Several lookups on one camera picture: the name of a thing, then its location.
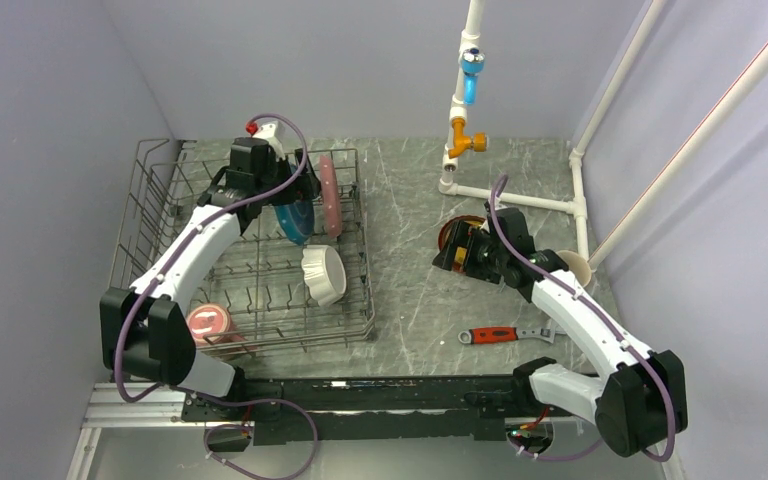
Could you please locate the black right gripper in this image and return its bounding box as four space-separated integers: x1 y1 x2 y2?
433 220 508 284

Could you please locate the pink polka dot plate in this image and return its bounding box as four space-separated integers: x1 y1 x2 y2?
319 155 343 239

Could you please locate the blue polka dot plate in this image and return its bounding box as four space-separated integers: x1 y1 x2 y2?
274 200 315 245

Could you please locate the white scalloped bowl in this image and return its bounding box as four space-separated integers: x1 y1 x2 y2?
301 245 347 307

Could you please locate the pink ghost pattern mug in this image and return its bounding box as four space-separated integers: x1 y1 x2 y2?
186 303 254 360

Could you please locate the yellow and red plate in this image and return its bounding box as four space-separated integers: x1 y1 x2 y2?
432 215 486 274

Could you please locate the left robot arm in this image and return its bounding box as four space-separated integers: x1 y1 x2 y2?
100 137 312 420

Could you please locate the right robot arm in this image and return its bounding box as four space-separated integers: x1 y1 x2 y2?
432 208 688 460

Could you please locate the orange pipe fitting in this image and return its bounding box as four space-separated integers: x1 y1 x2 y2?
447 117 488 159

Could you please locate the beige ceramic mug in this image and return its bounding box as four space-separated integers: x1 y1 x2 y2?
557 250 594 288

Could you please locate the blue pipe valve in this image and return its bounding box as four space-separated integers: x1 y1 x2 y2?
460 47 485 105

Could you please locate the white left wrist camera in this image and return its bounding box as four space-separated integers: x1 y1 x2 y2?
245 120 286 159

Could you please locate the red handled adjustable wrench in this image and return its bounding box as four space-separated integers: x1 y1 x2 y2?
458 324 567 345

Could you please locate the grey wire dish rack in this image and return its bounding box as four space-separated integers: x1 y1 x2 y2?
109 139 375 356

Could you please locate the white pvc pipe frame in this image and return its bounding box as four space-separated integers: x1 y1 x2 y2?
469 1 768 271

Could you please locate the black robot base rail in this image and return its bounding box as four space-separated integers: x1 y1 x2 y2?
181 374 542 446

